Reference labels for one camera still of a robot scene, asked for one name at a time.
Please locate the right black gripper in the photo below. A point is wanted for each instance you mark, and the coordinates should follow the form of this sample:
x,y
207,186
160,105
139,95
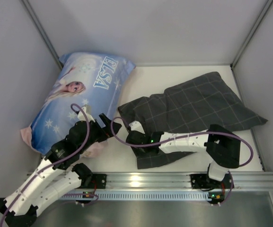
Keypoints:
x,y
131,136

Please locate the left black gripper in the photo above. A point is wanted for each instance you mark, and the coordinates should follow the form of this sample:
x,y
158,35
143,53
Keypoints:
x,y
102,129

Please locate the grey checked pillowcase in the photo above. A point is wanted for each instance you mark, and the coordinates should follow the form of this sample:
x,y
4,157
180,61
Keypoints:
x,y
192,106

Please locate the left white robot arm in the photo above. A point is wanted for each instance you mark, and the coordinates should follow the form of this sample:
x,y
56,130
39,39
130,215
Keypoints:
x,y
57,174

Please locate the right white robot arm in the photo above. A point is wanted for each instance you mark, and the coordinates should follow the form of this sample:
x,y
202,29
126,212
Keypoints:
x,y
163,148

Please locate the Elsa print blue pillow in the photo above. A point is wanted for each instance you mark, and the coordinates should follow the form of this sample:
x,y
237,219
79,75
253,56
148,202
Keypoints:
x,y
92,79

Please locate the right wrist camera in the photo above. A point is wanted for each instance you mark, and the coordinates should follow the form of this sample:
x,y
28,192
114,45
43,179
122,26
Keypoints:
x,y
136,128

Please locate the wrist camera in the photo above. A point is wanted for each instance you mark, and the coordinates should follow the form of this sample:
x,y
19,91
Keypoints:
x,y
136,128
86,113

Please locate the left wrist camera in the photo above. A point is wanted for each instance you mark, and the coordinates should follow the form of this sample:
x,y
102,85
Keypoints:
x,y
86,113

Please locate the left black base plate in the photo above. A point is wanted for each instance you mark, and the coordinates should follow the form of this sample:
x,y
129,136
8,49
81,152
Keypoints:
x,y
98,181

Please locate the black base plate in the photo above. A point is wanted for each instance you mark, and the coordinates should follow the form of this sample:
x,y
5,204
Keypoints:
x,y
199,181
98,181

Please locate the slotted grey cable duct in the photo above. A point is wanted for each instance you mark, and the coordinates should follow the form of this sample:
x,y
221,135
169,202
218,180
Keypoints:
x,y
158,195

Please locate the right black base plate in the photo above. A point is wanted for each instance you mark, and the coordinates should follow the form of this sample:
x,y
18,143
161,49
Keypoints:
x,y
199,181

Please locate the aluminium mounting rail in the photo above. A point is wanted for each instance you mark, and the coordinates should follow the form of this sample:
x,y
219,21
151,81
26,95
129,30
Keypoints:
x,y
180,181

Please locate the left aluminium corner post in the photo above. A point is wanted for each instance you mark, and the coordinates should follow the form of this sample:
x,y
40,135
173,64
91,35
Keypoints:
x,y
38,25

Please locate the aluminium corner post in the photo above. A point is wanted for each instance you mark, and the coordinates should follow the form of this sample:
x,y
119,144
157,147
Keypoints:
x,y
38,25
254,28

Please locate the right aluminium corner post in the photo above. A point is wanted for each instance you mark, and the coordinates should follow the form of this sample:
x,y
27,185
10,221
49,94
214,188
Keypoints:
x,y
254,28

